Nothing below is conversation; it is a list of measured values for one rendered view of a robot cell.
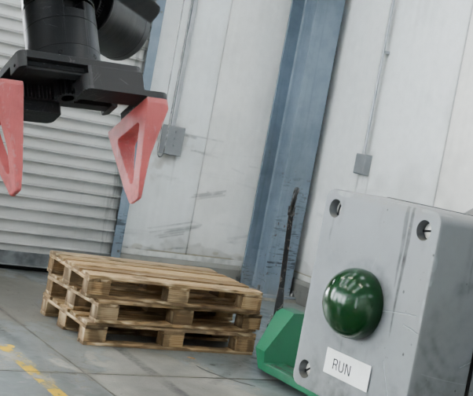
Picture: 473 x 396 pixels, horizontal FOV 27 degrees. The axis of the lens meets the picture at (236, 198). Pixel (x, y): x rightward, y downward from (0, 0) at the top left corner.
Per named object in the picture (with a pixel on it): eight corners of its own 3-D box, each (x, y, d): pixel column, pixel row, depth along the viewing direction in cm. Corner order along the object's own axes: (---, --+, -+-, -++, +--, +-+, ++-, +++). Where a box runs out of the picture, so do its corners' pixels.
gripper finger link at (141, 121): (182, 188, 74) (166, 76, 77) (97, 181, 70) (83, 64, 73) (140, 217, 80) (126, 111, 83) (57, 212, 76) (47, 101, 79)
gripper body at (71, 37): (145, 88, 76) (134, 4, 78) (20, 71, 70) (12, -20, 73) (108, 122, 81) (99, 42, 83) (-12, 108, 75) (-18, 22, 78)
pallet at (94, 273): (46, 270, 659) (50, 249, 658) (205, 287, 715) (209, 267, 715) (85, 297, 587) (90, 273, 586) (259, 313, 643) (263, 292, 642)
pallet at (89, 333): (39, 312, 660) (43, 291, 660) (196, 324, 721) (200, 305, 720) (82, 344, 590) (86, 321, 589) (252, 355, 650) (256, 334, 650)
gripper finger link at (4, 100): (99, 181, 71) (86, 64, 73) (3, 174, 66) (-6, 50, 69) (60, 212, 76) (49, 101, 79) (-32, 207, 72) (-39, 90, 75)
